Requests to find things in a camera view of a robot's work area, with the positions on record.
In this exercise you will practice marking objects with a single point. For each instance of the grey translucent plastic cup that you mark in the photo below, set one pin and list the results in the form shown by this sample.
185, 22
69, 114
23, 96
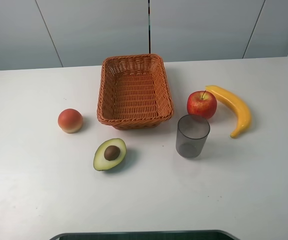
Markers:
192, 133

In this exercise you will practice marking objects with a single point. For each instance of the orange peach fruit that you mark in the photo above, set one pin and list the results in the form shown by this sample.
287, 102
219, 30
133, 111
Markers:
70, 120

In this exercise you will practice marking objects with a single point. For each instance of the halved avocado with pit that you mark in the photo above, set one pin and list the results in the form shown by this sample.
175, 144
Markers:
109, 154

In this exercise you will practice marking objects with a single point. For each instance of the red apple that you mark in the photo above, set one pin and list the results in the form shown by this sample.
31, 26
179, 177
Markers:
202, 103

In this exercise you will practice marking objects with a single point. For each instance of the yellow banana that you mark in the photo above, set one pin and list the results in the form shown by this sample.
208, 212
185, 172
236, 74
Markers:
235, 104

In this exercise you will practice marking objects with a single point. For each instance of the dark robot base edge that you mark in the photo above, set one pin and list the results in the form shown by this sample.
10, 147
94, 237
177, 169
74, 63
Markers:
150, 235

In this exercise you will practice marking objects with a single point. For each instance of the orange wicker basket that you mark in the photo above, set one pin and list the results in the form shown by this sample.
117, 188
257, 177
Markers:
134, 92

